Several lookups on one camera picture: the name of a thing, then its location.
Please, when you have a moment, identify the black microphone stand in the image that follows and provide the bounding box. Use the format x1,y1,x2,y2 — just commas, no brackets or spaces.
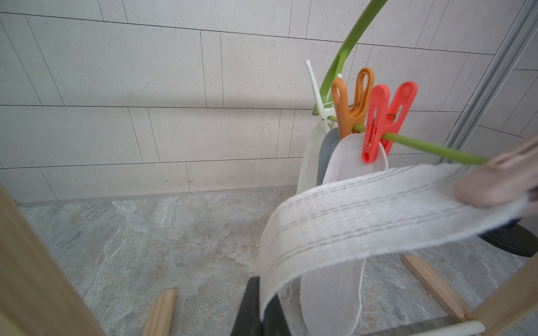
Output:
479,218,537,258

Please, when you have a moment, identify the wooden clothes rack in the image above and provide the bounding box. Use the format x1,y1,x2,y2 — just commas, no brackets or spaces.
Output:
1,187,530,335

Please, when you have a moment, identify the grey blue insole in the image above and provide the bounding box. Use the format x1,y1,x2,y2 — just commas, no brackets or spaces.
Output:
317,128,340,186

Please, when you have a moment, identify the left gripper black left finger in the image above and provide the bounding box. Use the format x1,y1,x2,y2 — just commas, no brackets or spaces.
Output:
230,277,263,336

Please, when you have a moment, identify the green clip hanger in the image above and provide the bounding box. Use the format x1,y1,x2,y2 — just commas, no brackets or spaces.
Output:
304,0,538,209

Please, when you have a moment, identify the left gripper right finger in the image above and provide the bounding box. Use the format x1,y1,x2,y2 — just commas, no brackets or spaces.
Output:
262,294,291,336

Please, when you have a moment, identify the white textured foam insole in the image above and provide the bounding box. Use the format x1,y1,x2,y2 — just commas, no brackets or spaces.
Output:
300,134,389,335

